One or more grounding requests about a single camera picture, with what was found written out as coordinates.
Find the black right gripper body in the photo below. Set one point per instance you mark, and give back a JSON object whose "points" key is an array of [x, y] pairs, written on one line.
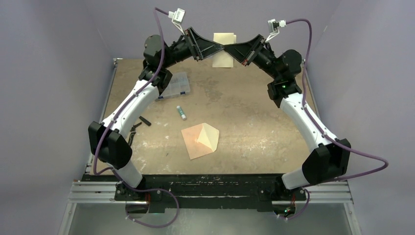
{"points": [[263, 58]]}

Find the green white glue stick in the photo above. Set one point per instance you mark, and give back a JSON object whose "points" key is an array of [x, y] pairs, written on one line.
{"points": [[181, 113]]}

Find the black pliers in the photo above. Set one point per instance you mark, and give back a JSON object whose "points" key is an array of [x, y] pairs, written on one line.
{"points": [[133, 133]]}

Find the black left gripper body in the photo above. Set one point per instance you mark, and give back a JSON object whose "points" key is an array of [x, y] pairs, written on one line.
{"points": [[181, 51]]}

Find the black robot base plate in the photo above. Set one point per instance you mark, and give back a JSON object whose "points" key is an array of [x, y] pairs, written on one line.
{"points": [[260, 192]]}

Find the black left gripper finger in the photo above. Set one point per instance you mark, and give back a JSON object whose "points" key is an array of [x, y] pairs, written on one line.
{"points": [[198, 41], [205, 52]]}

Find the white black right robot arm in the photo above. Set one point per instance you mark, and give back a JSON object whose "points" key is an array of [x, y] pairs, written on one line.
{"points": [[326, 160]]}

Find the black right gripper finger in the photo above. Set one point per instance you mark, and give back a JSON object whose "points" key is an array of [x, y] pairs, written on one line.
{"points": [[245, 46], [242, 56]]}

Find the clear plastic organizer box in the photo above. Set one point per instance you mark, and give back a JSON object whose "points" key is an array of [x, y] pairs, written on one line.
{"points": [[178, 86]]}

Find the aluminium frame rail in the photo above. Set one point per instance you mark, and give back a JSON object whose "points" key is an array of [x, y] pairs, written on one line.
{"points": [[105, 192]]}

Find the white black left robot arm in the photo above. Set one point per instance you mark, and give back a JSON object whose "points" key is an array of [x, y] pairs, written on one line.
{"points": [[108, 138]]}

